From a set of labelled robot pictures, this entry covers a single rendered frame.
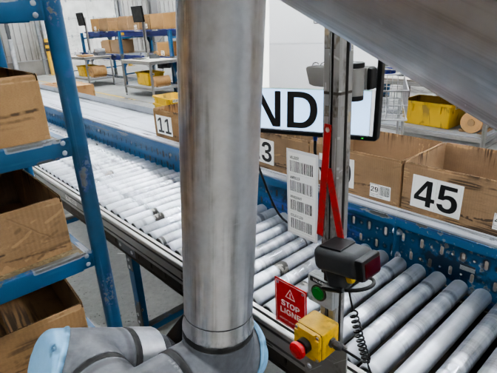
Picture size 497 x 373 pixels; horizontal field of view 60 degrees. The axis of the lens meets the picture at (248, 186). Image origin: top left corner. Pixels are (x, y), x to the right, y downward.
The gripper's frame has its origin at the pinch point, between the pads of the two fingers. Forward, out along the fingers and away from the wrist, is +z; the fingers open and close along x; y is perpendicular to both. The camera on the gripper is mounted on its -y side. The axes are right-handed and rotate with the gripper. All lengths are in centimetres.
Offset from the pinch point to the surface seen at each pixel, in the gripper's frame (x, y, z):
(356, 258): 10.4, -20.9, 9.7
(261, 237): -55, -10, 59
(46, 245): -22.4, -6.4, -30.7
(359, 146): -52, -58, 97
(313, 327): 0.6, -2.7, 20.3
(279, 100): -19, -47, 8
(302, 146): -59, -48, 70
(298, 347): 0.7, 1.6, 16.8
